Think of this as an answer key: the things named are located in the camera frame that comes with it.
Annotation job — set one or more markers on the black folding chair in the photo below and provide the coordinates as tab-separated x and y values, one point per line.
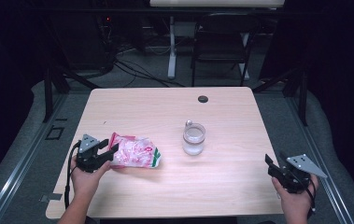
221	34

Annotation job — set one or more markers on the pink and white candy bag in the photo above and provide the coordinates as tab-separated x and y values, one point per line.
135	152

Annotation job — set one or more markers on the black metal stand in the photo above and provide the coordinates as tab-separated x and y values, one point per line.
303	96
47	93

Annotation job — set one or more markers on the dark computer case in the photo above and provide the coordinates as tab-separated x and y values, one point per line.
78	40

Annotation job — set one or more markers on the person's right hand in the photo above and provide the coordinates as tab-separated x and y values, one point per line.
294	203

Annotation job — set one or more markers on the black tape strip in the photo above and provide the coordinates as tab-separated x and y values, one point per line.
61	119

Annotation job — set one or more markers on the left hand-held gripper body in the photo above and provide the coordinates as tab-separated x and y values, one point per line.
87	155

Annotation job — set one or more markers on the dark round table grommet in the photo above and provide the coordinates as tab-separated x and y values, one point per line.
203	99

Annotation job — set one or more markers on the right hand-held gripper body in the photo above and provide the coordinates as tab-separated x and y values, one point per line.
293	174

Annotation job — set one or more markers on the person's left hand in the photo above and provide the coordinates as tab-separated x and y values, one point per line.
86	182

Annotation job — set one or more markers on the white desk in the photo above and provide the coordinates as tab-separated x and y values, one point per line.
216	3

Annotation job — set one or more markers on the metal floor rail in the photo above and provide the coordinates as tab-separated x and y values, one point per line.
318	158
19	168

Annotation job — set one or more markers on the grey tape piece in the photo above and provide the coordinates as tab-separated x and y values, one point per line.
51	197

